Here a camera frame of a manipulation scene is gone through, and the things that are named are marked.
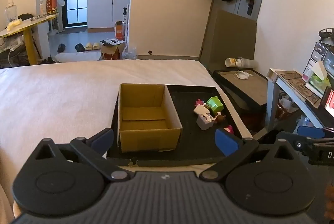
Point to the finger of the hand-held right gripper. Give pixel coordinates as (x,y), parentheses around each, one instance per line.
(292,140)
(310,132)

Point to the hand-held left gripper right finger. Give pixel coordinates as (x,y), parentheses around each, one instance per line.
(226,141)

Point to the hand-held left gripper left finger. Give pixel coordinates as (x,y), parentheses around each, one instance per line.
(103,140)

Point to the pink doll toy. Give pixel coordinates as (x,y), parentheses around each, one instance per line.
(229,129)

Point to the small yellow doll toy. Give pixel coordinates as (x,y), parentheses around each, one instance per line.
(220,118)

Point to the grey power adapter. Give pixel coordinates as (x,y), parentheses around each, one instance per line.
(204,122)

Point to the green plastic container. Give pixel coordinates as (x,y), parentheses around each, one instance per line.
(215,105)

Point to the white charger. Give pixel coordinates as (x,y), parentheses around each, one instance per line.
(201,109)

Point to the pink and blue toy figure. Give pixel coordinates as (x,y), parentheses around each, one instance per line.
(198,102)

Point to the person's right forearm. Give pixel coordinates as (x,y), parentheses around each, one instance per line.
(329,198)

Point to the red packet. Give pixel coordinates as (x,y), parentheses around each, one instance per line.
(330,103)

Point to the green tissue box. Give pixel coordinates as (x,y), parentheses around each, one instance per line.
(317,80)

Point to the grey side table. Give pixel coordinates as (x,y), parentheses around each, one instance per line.
(287,83)

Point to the black tray with cardboard liner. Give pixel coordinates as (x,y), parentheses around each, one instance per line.
(248,90)

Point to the white face mask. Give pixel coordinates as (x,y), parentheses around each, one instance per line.
(244,75)

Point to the small drawer organiser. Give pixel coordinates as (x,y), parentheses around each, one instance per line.
(317,55)

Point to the printed paper cup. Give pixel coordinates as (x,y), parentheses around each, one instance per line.
(232,62)

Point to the white floor mat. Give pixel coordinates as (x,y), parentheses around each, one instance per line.
(78,56)

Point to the brown and red cardboard box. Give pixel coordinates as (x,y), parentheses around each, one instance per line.
(112,53)

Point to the clear plastic bag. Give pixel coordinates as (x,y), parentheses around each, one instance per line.
(130,53)

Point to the large cardboard sheet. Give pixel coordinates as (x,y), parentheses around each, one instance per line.
(229,38)

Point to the orange box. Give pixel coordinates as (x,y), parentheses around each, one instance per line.
(120,32)

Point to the white fan stand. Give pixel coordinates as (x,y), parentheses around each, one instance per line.
(56,28)

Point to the spray bottle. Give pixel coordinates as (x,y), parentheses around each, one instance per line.
(125,16)

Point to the white kitchen cabinet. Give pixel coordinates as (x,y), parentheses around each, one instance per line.
(107,11)

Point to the yellow table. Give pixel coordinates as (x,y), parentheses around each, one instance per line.
(28,25)

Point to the eyeglasses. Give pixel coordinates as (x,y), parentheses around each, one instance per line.
(38,17)

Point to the black door lock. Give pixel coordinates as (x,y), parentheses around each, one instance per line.
(250,3)

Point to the black chair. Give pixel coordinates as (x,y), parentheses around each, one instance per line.
(24,17)

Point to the clear water bottle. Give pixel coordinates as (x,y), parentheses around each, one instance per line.
(11,13)

